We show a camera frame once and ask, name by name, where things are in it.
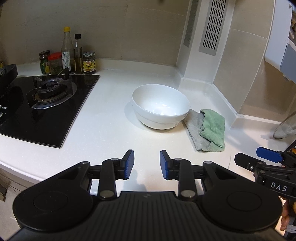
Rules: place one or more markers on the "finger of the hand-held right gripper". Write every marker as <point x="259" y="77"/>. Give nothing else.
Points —
<point x="244" y="160"/>
<point x="268" y="154"/>

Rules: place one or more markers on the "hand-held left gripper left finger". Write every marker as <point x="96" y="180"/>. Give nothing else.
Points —
<point x="130" y="164"/>

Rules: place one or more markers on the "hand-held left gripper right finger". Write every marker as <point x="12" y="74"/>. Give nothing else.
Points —
<point x="163" y="165"/>

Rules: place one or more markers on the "green and grey cloth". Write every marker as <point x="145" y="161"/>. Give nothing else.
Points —
<point x="212" y="129"/>

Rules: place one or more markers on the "white ceramic bowl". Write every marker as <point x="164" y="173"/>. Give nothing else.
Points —
<point x="159" y="102"/>

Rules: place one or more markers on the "person's right hand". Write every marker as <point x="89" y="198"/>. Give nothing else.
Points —
<point x="285" y="213"/>

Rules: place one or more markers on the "clear glass lid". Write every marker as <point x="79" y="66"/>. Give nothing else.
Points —
<point x="283" y="132"/>

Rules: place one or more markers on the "black glass gas hob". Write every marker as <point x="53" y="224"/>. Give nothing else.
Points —
<point x="46" y="125"/>

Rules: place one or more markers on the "checkered lid jar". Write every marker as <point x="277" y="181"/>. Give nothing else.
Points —
<point x="89" y="66"/>

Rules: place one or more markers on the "gas burner with pan support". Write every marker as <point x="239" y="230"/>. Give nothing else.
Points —
<point x="49" y="89"/>

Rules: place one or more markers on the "grey perforated vent grille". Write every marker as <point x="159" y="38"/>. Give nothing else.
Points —
<point x="208" y="52"/>

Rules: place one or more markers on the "dark oil bottle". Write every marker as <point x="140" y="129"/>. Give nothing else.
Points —
<point x="78" y="60"/>

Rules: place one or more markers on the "red lid jar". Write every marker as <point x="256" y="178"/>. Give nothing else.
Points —
<point x="55" y="66"/>

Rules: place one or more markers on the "yellow cap sauce bottle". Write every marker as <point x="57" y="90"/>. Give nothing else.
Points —
<point x="67" y="55"/>

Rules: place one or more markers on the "dark lid green jar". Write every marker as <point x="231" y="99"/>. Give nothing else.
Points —
<point x="44" y="64"/>

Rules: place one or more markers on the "narrow grey vent panel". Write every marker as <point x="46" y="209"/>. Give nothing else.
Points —
<point x="188" y="34"/>

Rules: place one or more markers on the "black object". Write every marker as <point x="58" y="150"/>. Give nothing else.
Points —
<point x="8" y="76"/>

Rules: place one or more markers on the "white grey wall organizer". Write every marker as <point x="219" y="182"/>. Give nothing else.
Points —
<point x="275" y="53"/>

